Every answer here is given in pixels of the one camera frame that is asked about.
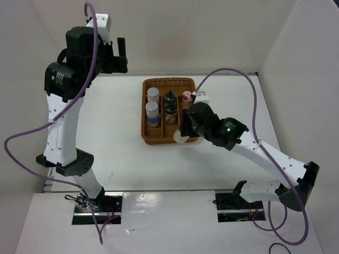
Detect pink-lid spice bottle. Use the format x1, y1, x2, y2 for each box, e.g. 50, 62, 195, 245
182, 91, 192, 110

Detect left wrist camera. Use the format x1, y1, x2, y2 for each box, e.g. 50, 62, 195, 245
96, 13, 112, 46

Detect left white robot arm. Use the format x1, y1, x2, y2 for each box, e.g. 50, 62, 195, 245
36, 24, 128, 212

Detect yellow-lid spice bottle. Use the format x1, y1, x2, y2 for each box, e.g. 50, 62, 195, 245
173, 129, 189, 144

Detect black-lid bottle brown contents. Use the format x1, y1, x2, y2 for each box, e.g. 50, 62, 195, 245
165, 104, 177, 124

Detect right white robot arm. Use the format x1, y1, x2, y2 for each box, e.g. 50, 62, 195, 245
180, 102, 319, 212

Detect black grinder bottle light contents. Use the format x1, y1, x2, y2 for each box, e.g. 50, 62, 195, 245
164, 90, 177, 108

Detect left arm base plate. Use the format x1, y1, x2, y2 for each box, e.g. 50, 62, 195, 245
65, 192, 123, 225

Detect brown wicker divided basket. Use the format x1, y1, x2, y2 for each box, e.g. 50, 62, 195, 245
141, 77, 195, 145

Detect black cable loop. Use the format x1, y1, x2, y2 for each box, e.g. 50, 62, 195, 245
269, 242, 292, 254

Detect silver-lid bottle blue label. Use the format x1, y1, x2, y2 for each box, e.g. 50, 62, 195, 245
145, 101, 159, 128
147, 87, 159, 104

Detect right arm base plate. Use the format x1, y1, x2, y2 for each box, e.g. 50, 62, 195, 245
212, 192, 266, 223

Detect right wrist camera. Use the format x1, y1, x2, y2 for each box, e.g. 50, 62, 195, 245
191, 91, 210, 104

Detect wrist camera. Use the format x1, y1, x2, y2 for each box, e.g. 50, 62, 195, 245
96, 13, 112, 46
191, 91, 210, 104

